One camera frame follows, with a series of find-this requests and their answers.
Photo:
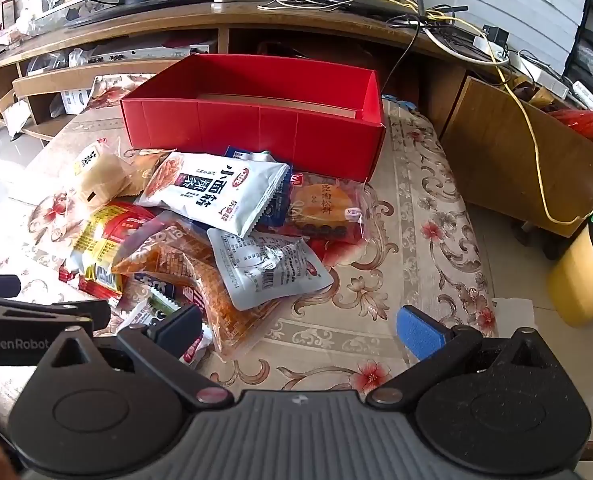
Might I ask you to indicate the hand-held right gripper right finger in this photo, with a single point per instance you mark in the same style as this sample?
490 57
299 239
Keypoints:
419 332

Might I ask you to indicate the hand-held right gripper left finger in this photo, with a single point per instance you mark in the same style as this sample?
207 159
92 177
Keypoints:
176 332

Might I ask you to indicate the orange clear snack packet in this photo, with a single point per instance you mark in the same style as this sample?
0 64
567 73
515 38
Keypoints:
176 260

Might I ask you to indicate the red yellow gummy packet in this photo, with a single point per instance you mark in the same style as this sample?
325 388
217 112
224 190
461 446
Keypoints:
111 235

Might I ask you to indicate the silver white snack packet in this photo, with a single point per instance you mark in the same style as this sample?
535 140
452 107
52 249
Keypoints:
261 270

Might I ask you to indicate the white steamed cake packet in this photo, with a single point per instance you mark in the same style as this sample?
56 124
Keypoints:
99 180

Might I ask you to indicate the white packet with red label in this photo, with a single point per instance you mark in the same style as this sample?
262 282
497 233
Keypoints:
211 187

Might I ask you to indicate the clear round cake packet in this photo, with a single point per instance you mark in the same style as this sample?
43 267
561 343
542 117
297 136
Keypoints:
324 207

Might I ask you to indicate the beige pastry packet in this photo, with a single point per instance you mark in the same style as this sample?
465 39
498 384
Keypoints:
144 170

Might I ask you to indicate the blue snack packet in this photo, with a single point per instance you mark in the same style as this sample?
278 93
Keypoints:
276 207

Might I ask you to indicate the red cardboard box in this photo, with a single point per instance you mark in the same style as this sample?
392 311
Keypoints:
256 125

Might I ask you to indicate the flat red snack packet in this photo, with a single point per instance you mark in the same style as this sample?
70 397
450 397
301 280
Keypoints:
94 287

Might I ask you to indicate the white green snack packet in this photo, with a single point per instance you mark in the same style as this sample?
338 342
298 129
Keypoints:
146 305

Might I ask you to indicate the yellow trash bin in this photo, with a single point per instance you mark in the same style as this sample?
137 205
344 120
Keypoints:
584 280

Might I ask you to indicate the brown cardboard box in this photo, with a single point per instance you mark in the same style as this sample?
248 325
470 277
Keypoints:
491 160

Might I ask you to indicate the blue cloth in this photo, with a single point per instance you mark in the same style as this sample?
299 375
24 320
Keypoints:
399 101

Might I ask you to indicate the red plastic bag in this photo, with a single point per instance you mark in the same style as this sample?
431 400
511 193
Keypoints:
584 122

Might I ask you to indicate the white set-top box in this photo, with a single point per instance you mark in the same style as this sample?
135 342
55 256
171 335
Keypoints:
141 53

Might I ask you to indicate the white power strip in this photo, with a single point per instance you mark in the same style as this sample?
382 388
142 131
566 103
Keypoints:
585 95

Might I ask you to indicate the wooden TV stand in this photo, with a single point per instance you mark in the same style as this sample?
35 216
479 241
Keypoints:
326 21

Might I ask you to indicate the black router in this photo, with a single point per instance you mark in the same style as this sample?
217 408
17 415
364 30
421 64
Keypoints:
356 2

